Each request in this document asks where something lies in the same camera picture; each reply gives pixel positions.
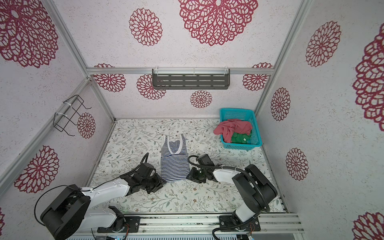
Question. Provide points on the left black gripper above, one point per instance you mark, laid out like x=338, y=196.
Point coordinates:
x=159, y=182

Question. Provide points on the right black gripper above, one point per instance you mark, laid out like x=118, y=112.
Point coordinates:
x=192, y=176

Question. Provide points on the blue white striped tank top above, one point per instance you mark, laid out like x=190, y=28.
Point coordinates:
x=174, y=159

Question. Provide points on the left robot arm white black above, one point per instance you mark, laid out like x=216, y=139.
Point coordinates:
x=73, y=210

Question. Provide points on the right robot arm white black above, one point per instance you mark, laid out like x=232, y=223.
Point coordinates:
x=255, y=189

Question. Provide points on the green tank top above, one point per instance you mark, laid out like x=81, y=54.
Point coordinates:
x=241, y=138

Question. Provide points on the maroon red tank top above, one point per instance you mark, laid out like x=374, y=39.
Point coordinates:
x=227, y=128

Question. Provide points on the floral table mat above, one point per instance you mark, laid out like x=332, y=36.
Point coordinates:
x=133, y=138

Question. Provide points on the teal plastic basket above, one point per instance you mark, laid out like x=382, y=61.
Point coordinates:
x=244, y=115

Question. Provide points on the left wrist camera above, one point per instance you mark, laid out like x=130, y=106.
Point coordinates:
x=144, y=171

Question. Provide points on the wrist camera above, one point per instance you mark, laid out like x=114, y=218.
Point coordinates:
x=144, y=171
x=205, y=160

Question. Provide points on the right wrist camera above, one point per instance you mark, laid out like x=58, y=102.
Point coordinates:
x=205, y=160

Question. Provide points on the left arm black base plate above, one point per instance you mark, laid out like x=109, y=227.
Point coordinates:
x=128, y=225

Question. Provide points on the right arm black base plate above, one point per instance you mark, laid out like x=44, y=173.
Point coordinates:
x=240, y=223

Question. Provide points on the grey metal wall shelf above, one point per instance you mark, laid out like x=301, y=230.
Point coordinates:
x=192, y=80

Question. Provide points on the black wire wall rack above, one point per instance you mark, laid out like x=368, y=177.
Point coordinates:
x=62, y=119

